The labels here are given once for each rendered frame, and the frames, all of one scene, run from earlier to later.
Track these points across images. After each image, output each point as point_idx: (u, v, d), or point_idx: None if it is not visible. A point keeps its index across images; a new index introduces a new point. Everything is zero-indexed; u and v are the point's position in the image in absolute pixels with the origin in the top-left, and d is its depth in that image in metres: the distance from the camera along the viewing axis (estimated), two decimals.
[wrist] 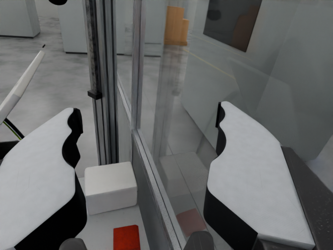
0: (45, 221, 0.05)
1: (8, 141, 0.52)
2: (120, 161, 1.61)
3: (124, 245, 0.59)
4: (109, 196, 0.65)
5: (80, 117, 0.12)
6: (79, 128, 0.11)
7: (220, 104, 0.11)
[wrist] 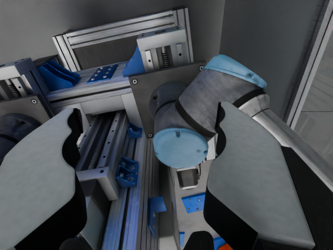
0: (45, 221, 0.05)
1: None
2: None
3: None
4: None
5: (80, 117, 0.12)
6: (79, 128, 0.11)
7: (220, 104, 0.11)
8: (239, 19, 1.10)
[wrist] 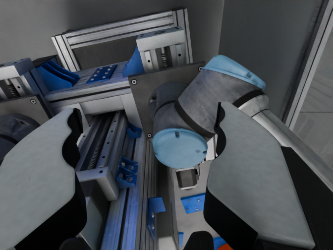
0: (45, 221, 0.05)
1: None
2: None
3: None
4: None
5: (80, 117, 0.12)
6: (79, 128, 0.11)
7: (220, 104, 0.11)
8: (238, 20, 1.10)
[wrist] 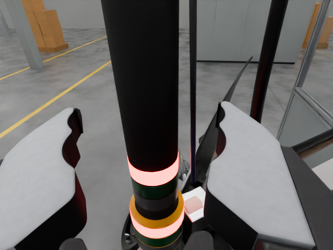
0: (45, 221, 0.05)
1: None
2: None
3: None
4: None
5: (80, 117, 0.12)
6: (79, 128, 0.11)
7: (220, 104, 0.11)
8: None
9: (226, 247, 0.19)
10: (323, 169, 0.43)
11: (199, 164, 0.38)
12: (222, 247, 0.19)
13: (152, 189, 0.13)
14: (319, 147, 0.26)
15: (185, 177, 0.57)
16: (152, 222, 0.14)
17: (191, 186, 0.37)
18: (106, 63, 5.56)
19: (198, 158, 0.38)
